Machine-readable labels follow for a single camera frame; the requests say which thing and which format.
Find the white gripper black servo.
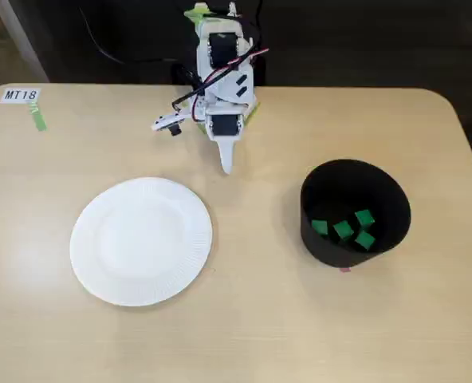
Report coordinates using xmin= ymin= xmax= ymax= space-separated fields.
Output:
xmin=204 ymin=113 xmax=247 ymax=176

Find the green cube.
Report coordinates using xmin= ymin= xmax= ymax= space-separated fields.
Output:
xmin=354 ymin=208 xmax=376 ymax=231
xmin=311 ymin=219 xmax=330 ymax=240
xmin=353 ymin=231 xmax=376 ymax=252
xmin=332 ymin=221 xmax=355 ymax=243

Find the black pot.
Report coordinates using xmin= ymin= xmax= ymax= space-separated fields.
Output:
xmin=299 ymin=158 xmax=412 ymax=269

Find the white paper plate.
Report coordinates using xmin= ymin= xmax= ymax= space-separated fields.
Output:
xmin=69 ymin=176 xmax=214 ymax=307

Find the green clamp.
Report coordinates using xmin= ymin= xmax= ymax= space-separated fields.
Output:
xmin=183 ymin=2 xmax=211 ymax=21

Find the green tape strip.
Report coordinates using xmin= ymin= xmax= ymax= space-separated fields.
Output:
xmin=26 ymin=99 xmax=49 ymax=132

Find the white MT18 label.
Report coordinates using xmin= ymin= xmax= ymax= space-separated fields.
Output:
xmin=0 ymin=87 xmax=41 ymax=104

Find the light grey furniture leg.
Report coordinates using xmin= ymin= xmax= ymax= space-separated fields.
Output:
xmin=0 ymin=0 xmax=50 ymax=84

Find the red black wire bundle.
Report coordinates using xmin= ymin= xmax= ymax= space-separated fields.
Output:
xmin=171 ymin=46 xmax=270 ymax=123

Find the black cable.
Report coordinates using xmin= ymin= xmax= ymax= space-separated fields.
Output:
xmin=78 ymin=7 xmax=177 ymax=65

